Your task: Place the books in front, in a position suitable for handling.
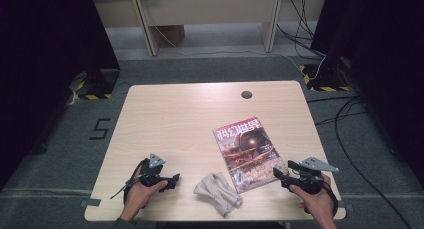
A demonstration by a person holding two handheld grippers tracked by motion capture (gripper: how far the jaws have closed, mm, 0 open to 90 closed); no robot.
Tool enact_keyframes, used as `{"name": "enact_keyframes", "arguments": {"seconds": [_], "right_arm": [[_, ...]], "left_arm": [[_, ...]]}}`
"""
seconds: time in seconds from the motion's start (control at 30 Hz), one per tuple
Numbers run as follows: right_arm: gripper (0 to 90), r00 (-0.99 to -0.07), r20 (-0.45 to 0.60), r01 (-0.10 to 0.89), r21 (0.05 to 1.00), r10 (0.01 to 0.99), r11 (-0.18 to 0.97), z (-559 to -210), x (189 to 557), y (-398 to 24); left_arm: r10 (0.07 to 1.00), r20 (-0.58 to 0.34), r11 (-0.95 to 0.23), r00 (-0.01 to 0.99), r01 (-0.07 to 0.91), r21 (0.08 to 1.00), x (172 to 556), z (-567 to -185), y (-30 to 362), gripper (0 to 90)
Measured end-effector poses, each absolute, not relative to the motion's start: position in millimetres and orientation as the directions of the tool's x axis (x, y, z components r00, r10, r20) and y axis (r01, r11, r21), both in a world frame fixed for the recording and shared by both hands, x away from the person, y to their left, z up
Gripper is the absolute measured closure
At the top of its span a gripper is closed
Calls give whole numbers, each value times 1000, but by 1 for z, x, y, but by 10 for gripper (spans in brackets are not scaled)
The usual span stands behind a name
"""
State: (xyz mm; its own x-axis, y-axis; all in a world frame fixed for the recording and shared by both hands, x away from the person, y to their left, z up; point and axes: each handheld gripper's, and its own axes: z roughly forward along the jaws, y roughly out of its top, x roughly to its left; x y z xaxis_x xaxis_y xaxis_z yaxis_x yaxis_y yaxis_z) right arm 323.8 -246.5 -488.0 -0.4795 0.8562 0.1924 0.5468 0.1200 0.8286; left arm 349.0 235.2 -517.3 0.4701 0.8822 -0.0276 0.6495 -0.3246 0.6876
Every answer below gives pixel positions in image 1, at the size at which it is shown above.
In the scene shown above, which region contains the bundle of black cables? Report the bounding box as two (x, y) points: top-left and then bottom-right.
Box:
(275, 0), (327, 61)

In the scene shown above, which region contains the long white floor cable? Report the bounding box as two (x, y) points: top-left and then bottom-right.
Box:
(141, 0), (328, 82)

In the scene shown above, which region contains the black curtain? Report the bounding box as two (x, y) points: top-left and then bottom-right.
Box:
(0, 0), (121, 190)
(309, 0), (424, 187)

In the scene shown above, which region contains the beige desk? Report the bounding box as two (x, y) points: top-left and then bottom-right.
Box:
(89, 0), (329, 58)

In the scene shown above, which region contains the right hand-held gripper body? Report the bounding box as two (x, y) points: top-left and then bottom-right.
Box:
(281, 156), (340, 194)

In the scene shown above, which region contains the left hand-held gripper cable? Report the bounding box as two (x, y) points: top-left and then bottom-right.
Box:
(109, 160), (148, 205)

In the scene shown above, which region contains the hand-held gripper cable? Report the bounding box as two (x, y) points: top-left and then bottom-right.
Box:
(109, 160), (148, 205)
(321, 180), (340, 217)

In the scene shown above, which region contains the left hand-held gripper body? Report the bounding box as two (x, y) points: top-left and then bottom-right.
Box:
(139, 152), (172, 188)

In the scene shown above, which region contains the short white cable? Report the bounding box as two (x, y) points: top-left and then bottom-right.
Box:
(66, 88), (78, 107)

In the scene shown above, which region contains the right hand-held gripper cable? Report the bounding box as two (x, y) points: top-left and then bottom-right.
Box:
(321, 180), (340, 217)

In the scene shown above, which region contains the person's right hand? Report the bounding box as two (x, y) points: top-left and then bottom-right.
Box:
(289, 174), (336, 221)

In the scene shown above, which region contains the white quilted cloth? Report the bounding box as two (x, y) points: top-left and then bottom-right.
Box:
(193, 171), (244, 218)

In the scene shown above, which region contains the brown cardboard box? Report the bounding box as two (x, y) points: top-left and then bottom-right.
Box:
(156, 24), (186, 47)

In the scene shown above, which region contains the short black floor cable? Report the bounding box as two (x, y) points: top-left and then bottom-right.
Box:
(314, 110), (368, 127)
(306, 94), (361, 104)

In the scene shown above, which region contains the black stand with striped base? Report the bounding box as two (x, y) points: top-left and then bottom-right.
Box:
(68, 67), (121, 101)
(299, 53), (351, 93)

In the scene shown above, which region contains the illustrated magazine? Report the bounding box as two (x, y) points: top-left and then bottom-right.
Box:
(212, 116), (290, 194)

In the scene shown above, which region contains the long black floor cable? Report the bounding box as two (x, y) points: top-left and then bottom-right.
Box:
(334, 96), (414, 229)

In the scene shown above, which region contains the person's left hand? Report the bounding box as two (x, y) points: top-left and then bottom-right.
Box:
(119, 170), (169, 222)

